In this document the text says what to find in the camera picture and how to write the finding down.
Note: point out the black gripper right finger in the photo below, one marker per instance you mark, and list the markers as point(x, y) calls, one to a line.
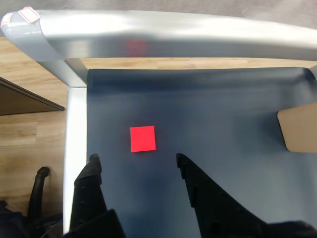
point(213, 210)

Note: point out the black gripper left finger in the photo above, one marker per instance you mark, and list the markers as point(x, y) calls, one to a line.
point(88, 193)

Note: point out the red cube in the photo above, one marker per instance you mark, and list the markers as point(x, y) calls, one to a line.
point(142, 138)

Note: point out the beige metal box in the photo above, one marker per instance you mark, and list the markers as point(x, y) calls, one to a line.
point(302, 131)

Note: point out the black office chair base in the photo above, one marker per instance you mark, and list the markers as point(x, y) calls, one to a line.
point(37, 193)

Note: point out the dark grey table mat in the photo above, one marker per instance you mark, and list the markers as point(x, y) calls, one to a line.
point(210, 106)

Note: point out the brown wooden furniture panel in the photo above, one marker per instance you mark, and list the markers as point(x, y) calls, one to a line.
point(19, 101)

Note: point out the pink and white sticker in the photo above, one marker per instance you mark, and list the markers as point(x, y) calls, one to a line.
point(28, 15)
point(6, 19)

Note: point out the silver metal table frame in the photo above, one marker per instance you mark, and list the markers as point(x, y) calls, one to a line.
point(173, 34)

